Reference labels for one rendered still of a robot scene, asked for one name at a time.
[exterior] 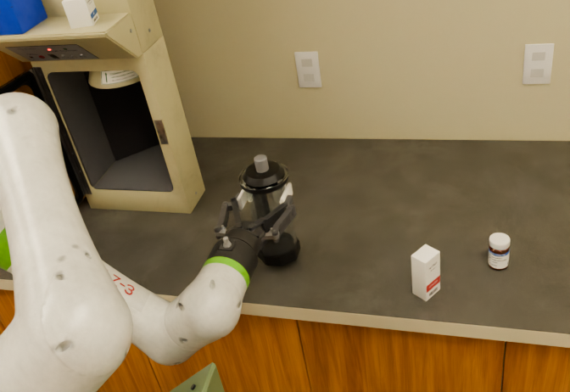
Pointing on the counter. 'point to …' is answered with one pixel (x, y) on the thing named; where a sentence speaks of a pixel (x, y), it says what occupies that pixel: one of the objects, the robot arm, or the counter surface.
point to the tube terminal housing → (164, 98)
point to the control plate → (53, 52)
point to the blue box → (19, 7)
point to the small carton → (81, 9)
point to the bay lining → (103, 120)
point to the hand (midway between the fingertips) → (266, 193)
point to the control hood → (81, 36)
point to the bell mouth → (112, 79)
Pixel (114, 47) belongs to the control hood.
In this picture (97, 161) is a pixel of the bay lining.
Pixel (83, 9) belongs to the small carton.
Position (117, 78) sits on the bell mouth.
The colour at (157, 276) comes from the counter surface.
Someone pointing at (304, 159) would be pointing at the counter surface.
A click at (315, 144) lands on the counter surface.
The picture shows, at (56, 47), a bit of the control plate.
